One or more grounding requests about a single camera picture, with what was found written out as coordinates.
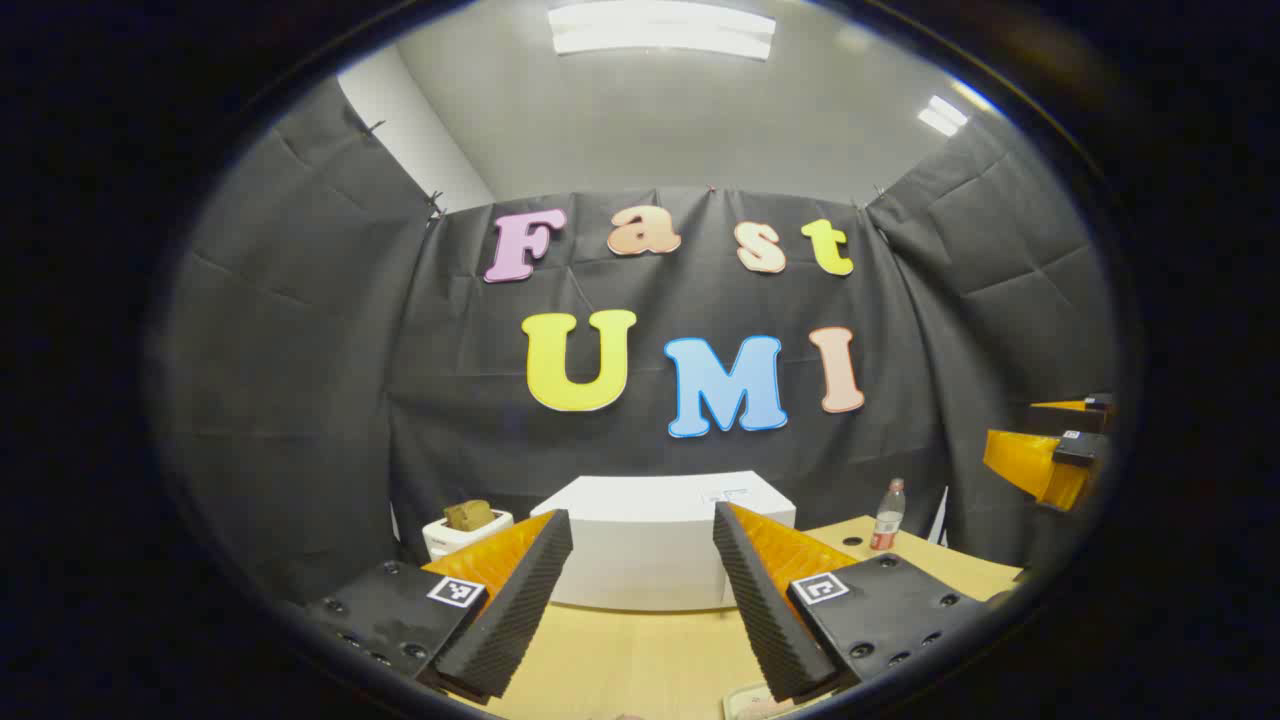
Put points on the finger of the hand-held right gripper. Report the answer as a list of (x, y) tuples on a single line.
[(1065, 415), (1030, 462)]

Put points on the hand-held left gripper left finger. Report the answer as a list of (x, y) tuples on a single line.
[(505, 620)]

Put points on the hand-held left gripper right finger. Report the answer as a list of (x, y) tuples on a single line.
[(765, 620)]

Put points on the cream rectangular plate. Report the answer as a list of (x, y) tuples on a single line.
[(740, 700)]

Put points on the white microwave oven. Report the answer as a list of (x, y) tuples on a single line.
[(640, 540)]

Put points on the white toaster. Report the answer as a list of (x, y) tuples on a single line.
[(445, 540)]

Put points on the brown toast slice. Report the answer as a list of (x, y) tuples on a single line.
[(468, 515)]

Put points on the clear bottle with red label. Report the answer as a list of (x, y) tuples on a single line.
[(886, 525)]

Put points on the black backdrop cloth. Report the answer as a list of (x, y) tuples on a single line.
[(320, 380)]

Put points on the large ceiling light panel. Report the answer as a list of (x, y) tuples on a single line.
[(660, 30)]

